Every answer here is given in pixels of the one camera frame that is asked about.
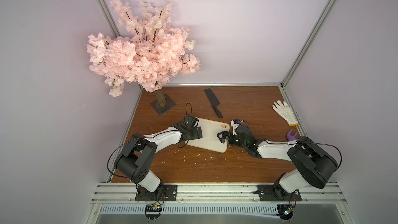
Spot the cream cutting board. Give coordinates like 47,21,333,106
188,118,230,153

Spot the black kitchen knife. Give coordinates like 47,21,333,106
204,88,223,118

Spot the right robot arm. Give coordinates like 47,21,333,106
217,125,342,198

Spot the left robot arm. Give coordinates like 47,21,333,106
108,114,203,199

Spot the right electronics board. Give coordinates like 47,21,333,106
276,204,294,220

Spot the electronics board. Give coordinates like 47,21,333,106
144,204,163,222
276,204,294,220

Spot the left electronics board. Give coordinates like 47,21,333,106
144,204,163,222

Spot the dark square tree base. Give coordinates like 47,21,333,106
150,94,176,116

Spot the purple toy fork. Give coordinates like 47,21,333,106
286,129,301,141

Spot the white work glove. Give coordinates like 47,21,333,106
272,100,299,127

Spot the pink cherry blossom tree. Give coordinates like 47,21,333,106
86,0,201,97

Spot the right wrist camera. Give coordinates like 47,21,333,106
230,119,246,131

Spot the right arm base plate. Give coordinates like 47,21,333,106
253,184,302,202

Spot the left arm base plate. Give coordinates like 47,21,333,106
135,183,178,202

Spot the aluminium front rail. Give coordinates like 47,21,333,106
91,183,347,204

